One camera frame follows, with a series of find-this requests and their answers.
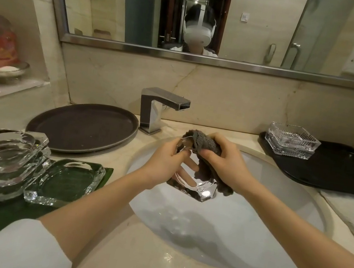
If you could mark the white sink basin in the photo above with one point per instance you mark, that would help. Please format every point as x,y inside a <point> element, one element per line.
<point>232,228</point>

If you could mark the person's right thumb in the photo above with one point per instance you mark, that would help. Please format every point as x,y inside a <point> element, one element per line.
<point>209,157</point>

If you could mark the round dark brown tray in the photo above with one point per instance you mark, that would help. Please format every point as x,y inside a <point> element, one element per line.
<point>81,127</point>

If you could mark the person's left thumb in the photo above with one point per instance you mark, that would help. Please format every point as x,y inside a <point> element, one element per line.
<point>182,146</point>

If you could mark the white soap bar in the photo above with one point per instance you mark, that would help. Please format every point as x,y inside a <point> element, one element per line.
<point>6,69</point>

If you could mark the person's right hand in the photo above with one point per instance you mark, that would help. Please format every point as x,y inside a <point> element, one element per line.
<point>230,167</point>

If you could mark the person's right forearm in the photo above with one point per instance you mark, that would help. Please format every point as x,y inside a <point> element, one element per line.
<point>305,253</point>

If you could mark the white sleeve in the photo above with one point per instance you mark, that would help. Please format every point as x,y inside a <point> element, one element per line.
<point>21,249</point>

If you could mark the person's left hand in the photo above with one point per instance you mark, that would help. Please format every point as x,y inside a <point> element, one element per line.
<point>157,166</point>

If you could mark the chrome square faucet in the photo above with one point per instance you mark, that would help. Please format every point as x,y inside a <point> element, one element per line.
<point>154,108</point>

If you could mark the metal framed wall mirror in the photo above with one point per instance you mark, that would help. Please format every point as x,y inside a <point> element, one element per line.
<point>267,26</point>

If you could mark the black rectangular tray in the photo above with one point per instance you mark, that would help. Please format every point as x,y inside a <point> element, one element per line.
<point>339,168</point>

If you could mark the glass soap dish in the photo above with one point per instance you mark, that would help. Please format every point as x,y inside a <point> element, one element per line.
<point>14,74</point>

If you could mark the person's left forearm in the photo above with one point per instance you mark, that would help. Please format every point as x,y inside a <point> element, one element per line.
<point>95,208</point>

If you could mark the square ribbed glass ashtray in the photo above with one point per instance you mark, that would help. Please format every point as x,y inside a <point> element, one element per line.
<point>289,151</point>
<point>294,135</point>

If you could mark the grey cleaning cloth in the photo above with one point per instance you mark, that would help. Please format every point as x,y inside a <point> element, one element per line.
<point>204,141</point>

